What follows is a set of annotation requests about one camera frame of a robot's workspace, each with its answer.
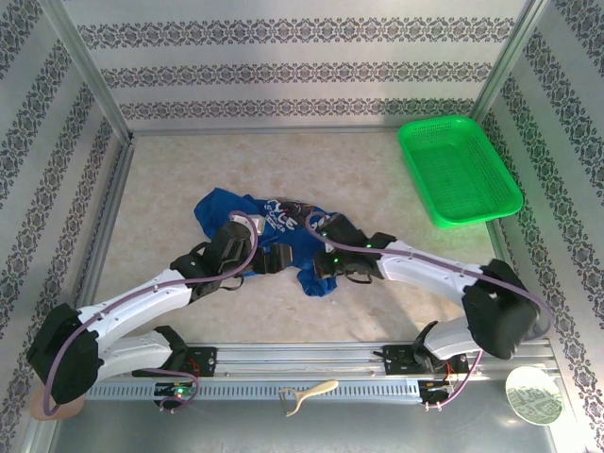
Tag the blue printed t-shirt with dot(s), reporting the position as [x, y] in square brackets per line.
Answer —
[222, 207]

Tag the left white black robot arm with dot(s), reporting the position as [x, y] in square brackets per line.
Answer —
[132, 307]

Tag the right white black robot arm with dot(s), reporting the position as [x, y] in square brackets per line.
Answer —
[424, 273]

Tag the green perforated plastic basket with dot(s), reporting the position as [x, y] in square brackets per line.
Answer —
[458, 170]

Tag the cream plastic peeler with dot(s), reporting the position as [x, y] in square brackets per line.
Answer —
[321, 388]

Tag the small circuit board green light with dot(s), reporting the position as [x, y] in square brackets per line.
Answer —
[434, 387]
[177, 390]

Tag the round pink disc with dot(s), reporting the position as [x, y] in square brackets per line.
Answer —
[71, 409]

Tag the round green patterned disc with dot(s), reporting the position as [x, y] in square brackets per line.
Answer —
[535, 396]

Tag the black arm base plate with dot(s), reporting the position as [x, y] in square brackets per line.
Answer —
[205, 361]
[394, 361]

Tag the aluminium mounting rail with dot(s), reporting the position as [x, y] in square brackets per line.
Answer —
[292, 361]

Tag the aluminium enclosure frame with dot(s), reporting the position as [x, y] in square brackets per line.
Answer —
[86, 61]

